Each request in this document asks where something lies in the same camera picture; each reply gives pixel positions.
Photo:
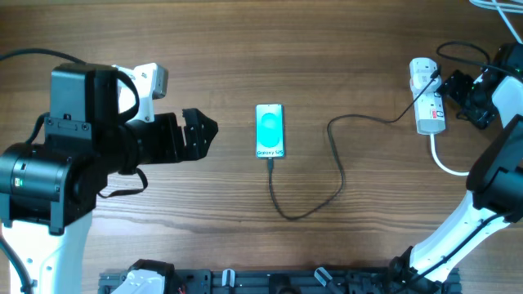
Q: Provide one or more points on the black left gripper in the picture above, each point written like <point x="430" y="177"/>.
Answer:
<point x="172" y="148"/>

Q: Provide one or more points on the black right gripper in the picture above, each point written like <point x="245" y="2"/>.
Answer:
<point x="480" y="117"/>

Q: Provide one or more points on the blue screen smartphone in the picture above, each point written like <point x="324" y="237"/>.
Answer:
<point x="269" y="131"/>

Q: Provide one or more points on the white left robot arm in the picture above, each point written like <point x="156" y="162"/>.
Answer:
<point x="49" y="190"/>

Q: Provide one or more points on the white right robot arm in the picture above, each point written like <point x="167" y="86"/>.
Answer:
<point x="493" y="199"/>

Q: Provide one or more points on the white charger plug adapter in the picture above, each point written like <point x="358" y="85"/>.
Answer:
<point x="425" y="81"/>

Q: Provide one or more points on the white power strip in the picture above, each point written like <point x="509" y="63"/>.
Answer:
<point x="428" y="107"/>

